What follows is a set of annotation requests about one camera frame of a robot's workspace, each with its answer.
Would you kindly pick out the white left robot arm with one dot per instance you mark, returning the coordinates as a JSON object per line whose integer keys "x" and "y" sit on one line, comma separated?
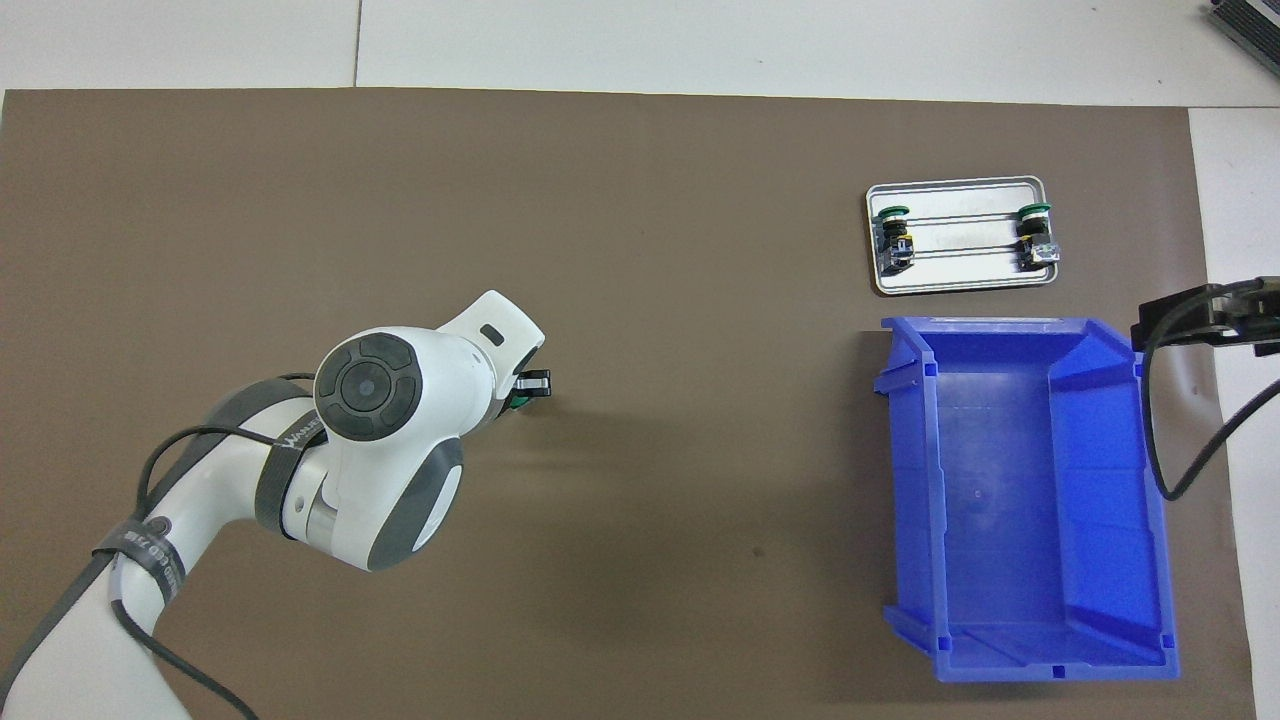
{"x": 390, "y": 470}

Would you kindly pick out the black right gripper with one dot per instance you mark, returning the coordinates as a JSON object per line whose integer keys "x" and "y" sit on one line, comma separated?
{"x": 1270, "y": 320}

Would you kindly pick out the grey ribbed device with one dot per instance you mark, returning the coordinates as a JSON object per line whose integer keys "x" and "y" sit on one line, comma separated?
{"x": 1255, "y": 20}

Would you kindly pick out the green pushbutton switch silver block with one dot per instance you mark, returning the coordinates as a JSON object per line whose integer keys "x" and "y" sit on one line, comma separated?
{"x": 1032, "y": 240}

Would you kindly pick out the green pushbutton switch black block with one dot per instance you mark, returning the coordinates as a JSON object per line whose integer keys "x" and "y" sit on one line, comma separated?
{"x": 895, "y": 250}

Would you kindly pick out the blue plastic storage bin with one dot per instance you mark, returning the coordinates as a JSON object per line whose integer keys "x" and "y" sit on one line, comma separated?
{"x": 1000, "y": 520}

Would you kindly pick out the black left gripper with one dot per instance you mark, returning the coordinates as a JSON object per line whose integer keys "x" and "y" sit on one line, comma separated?
{"x": 503, "y": 392}

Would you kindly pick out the grey metal tray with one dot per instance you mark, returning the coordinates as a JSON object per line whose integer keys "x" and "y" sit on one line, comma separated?
{"x": 960, "y": 275}

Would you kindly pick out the brown table mat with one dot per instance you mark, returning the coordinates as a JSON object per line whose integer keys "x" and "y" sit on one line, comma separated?
{"x": 650, "y": 250}

